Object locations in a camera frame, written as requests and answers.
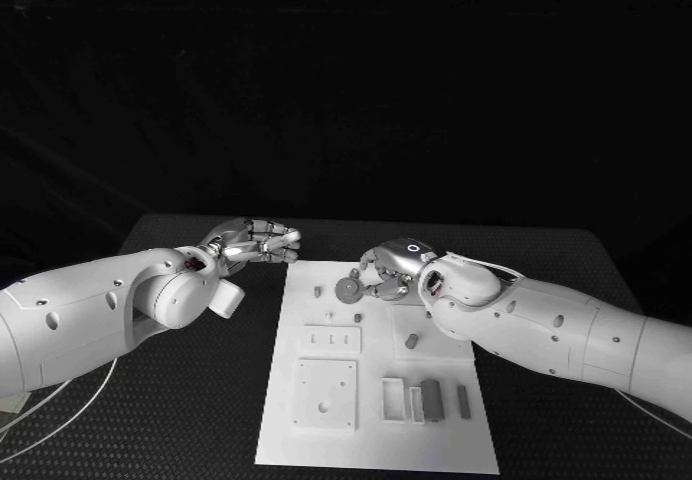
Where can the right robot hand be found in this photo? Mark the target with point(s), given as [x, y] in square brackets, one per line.
[403, 255]

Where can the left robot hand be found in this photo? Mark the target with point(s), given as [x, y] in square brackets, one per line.
[260, 242]

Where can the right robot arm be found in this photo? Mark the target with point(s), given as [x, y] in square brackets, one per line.
[541, 322]

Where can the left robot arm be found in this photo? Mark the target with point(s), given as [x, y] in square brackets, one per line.
[82, 318]

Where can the white task board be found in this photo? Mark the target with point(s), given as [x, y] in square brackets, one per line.
[335, 442]

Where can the grey gear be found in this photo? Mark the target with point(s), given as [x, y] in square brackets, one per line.
[348, 290]

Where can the short grey cylinder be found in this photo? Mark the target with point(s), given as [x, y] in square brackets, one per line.
[412, 340]

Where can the long thick grey cylinder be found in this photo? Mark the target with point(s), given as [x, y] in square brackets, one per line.
[433, 399]

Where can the long thin grey block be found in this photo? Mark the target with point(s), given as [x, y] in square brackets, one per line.
[464, 402]

